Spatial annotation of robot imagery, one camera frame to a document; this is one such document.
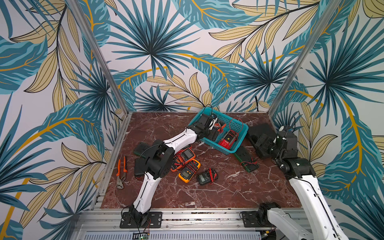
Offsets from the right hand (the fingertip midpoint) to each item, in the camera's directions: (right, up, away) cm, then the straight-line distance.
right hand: (268, 140), depth 74 cm
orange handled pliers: (-78, -24, +11) cm, 82 cm away
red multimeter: (-13, -1, +25) cm, 28 cm away
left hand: (-25, +4, +23) cm, 34 cm away
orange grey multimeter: (-18, +9, +26) cm, 33 cm away
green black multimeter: (-4, -13, +17) cm, 22 cm away
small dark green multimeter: (-28, -21, +11) cm, 37 cm away
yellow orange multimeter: (-39, -19, +12) cm, 45 cm away
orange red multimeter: (-43, -12, +17) cm, 48 cm away
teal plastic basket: (-10, +9, +31) cm, 34 cm away
